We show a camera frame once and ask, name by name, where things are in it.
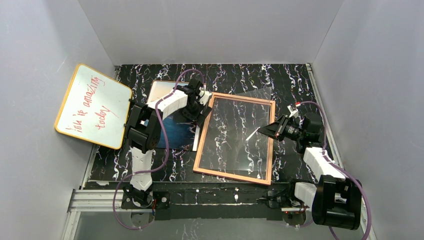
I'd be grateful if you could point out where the yellow-framed whiteboard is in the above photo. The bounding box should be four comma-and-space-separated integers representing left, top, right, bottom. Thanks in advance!
54, 64, 133, 150

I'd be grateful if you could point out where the pink wooden picture frame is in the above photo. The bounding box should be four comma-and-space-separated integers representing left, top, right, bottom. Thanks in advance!
193, 92, 276, 186

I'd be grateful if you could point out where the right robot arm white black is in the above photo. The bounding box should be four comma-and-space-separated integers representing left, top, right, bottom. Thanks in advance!
258, 113, 362, 230

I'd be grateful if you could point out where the aluminium rail front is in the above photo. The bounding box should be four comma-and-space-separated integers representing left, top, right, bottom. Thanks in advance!
61, 187, 378, 240

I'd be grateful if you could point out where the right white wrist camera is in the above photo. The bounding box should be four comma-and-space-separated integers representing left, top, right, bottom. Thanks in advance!
287, 104, 299, 118

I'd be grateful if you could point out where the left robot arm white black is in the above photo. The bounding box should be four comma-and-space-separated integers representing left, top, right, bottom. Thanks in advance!
124, 80, 213, 191

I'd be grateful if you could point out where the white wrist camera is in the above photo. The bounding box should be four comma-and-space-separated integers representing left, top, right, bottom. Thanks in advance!
287, 104, 299, 118
198, 90, 213, 106

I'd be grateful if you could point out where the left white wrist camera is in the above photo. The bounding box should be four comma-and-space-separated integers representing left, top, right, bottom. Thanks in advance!
198, 90, 213, 106

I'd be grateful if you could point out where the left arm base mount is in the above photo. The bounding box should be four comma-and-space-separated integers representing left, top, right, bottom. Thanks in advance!
121, 190, 171, 210

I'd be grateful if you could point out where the seascape photo on board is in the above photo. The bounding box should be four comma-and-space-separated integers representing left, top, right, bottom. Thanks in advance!
146, 80, 200, 152

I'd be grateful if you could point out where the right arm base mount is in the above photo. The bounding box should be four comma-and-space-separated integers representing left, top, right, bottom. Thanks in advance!
255, 189, 312, 221

